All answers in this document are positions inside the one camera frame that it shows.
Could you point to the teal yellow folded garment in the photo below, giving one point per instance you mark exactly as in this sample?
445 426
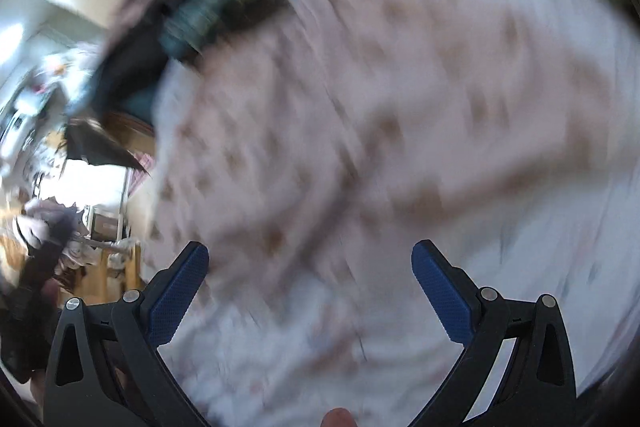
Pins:
196 24

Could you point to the white floral bed sheet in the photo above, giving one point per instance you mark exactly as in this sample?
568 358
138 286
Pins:
376 347

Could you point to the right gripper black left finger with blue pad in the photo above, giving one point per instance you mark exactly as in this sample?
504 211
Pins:
104 368

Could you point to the black clothes pile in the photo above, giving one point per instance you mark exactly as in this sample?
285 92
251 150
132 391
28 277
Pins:
129 70

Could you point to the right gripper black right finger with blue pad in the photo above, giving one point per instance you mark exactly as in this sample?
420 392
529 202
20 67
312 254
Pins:
537 388

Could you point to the pink bear-print pants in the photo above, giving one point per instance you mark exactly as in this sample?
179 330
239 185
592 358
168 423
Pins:
337 133

